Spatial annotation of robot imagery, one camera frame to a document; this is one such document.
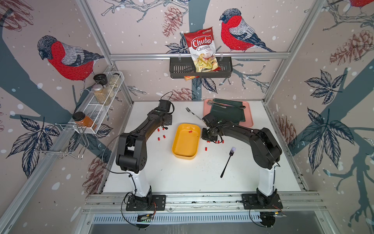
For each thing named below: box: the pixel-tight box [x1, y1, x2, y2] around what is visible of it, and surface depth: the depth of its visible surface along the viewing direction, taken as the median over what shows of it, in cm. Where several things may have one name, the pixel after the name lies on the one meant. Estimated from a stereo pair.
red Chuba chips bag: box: [183, 26, 222, 81], surface depth 86 cm
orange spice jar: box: [72, 111, 97, 131], surface depth 62 cm
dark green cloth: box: [210, 98, 246, 124], surface depth 120 cm
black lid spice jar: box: [93, 73, 108, 86], surface depth 75 cm
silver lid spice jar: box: [92, 83, 111, 106], surface depth 74 cm
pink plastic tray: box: [203, 98, 254, 128], surface depth 116 cm
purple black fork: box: [220, 146, 236, 178], surface depth 94 cm
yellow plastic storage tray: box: [171, 122, 201, 160], surface depth 98 cm
